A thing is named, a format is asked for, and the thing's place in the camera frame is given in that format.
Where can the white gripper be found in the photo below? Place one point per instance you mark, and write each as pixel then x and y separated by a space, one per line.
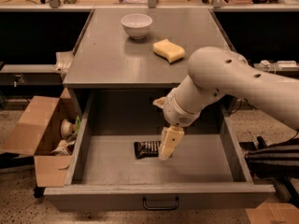
pixel 175 113

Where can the black rxbar chocolate wrapper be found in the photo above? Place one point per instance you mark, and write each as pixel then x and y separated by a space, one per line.
pixel 147 149

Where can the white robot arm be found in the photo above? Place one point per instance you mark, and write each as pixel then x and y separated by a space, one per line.
pixel 213 73

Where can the dark striped robot base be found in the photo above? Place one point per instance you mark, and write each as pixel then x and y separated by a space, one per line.
pixel 279 161

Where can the grey open top drawer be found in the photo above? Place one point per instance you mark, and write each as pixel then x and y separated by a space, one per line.
pixel 207 169

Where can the grey cabinet counter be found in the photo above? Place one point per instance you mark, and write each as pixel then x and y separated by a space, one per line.
pixel 108 58

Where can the yellow sponge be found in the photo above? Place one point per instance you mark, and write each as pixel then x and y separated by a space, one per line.
pixel 168 50

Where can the white round item in box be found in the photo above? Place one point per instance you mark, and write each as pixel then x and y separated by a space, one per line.
pixel 67 128

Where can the white ceramic bowl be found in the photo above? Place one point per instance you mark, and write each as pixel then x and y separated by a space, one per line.
pixel 136 26

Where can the open cardboard box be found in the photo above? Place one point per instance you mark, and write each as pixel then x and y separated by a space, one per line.
pixel 37 134

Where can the white power strip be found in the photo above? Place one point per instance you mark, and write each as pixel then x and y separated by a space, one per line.
pixel 284 65

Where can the cardboard piece on floor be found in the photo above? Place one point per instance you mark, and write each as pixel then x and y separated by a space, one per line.
pixel 274 213

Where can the black drawer handle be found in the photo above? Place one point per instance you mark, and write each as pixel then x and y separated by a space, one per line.
pixel 160 205

